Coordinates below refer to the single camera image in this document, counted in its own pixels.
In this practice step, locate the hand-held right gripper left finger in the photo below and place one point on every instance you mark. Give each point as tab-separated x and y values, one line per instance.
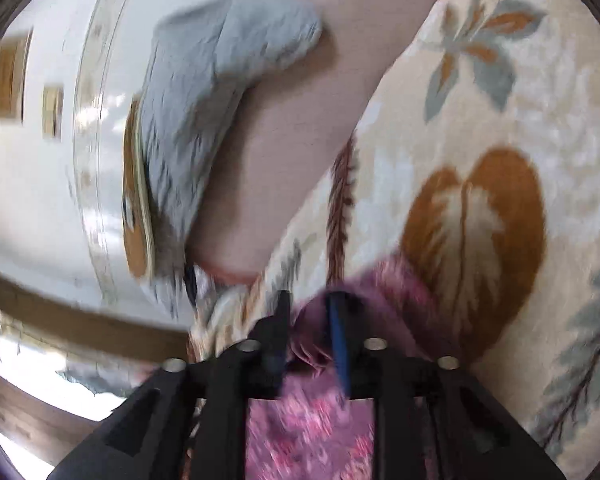
280	320

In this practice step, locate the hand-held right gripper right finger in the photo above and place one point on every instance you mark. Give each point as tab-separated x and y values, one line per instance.
337	335

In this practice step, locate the purple floral garment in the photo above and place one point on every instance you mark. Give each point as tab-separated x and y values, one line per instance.
305	435

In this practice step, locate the small dark cloth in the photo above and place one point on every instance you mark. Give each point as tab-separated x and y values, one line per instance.
190	282

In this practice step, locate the brown mushroom-print cushion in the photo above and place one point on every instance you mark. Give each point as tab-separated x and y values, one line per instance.
135	250

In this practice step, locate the pink bolster pillow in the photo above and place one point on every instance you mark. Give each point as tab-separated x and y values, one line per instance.
280	135

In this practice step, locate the grey quilted blanket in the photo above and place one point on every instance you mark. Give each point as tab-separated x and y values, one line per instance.
205	110

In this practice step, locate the wooden door with patterned glass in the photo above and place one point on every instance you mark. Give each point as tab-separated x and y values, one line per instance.
40	375

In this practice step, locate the cream leaf-print blanket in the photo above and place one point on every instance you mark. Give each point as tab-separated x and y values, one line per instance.
480	110

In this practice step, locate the small wooden picture frame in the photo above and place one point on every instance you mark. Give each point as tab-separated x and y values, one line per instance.
52	112

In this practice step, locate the large wooden picture frame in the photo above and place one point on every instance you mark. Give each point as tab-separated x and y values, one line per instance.
5	77

